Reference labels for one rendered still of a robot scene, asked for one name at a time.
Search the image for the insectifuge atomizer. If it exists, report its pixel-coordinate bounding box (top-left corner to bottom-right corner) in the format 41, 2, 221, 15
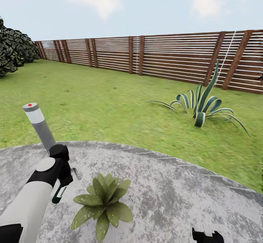
52, 185, 68, 204

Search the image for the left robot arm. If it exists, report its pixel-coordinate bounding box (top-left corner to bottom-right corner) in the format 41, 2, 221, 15
0, 144, 83, 243

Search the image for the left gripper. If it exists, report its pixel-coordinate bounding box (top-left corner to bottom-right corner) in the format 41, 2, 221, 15
58, 165, 73, 187

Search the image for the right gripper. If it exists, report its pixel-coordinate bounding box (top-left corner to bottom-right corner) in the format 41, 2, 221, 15
192, 228, 223, 243

